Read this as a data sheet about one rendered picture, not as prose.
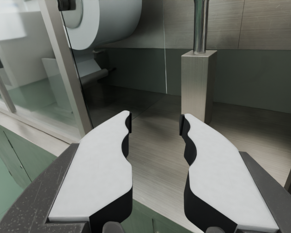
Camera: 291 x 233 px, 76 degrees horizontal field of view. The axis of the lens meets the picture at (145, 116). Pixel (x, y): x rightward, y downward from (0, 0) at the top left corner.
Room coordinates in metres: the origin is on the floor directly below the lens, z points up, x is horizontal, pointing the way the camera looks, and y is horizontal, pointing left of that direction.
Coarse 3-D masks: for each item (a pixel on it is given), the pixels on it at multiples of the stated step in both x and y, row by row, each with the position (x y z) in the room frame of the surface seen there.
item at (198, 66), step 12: (204, 0) 0.60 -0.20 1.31; (204, 12) 0.60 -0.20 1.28; (204, 24) 0.60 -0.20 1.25; (204, 36) 0.60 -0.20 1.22; (204, 48) 0.60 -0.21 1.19; (192, 60) 0.59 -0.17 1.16; (204, 60) 0.57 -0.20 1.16; (216, 60) 0.63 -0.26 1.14; (192, 72) 0.59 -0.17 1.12; (204, 72) 0.57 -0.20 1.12; (192, 84) 0.59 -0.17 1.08; (204, 84) 0.56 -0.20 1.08; (192, 96) 0.59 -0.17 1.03; (204, 96) 0.56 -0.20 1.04; (192, 108) 0.59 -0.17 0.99; (204, 108) 0.56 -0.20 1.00; (204, 120) 0.56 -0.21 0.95
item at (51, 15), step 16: (48, 0) 0.51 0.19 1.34; (48, 16) 0.50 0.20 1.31; (48, 32) 0.52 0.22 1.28; (64, 32) 0.52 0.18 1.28; (64, 48) 0.51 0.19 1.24; (64, 64) 0.50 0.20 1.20; (64, 80) 0.51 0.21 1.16; (80, 96) 0.52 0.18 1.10; (80, 112) 0.51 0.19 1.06; (48, 128) 0.66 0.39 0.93; (80, 128) 0.51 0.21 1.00
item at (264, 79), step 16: (176, 64) 0.92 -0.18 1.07; (224, 64) 0.78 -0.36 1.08; (240, 64) 0.74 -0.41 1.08; (256, 64) 0.71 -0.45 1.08; (272, 64) 0.68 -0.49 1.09; (288, 64) 0.65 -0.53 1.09; (176, 80) 0.92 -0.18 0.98; (224, 80) 0.78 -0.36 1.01; (240, 80) 0.74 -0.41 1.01; (256, 80) 0.70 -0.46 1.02; (272, 80) 0.67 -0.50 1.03; (288, 80) 0.64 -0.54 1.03; (224, 96) 0.77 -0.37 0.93; (240, 96) 0.73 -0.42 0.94; (256, 96) 0.70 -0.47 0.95; (272, 96) 0.66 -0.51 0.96; (288, 96) 0.63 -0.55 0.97; (288, 112) 0.62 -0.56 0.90
